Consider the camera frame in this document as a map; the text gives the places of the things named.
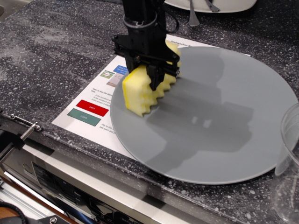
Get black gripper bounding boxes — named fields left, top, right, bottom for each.
left=112, top=14, right=180, bottom=91

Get yellow sponge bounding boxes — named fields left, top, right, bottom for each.
left=122, top=40, right=182, bottom=118

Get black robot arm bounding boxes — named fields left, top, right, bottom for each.
left=112, top=0, right=180, bottom=90

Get grey round plate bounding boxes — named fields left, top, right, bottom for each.
left=110, top=47, right=298, bottom=185

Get white dish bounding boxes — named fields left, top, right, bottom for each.
left=165, top=0, right=257, bottom=13

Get metal clamp screw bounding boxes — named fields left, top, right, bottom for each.
left=0, top=114, right=42, bottom=165

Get stainless steel dishwasher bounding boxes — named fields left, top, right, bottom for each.
left=0, top=142, right=227, bottom=224

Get clear plastic cup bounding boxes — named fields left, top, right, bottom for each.
left=271, top=104, right=299, bottom=224

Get metal spoon handle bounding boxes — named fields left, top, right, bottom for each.
left=189, top=0, right=200, bottom=27

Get metal utensil handle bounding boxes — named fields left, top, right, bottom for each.
left=206, top=0, right=221, bottom=13

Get black clamp bracket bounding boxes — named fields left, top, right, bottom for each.
left=0, top=129, right=25, bottom=152

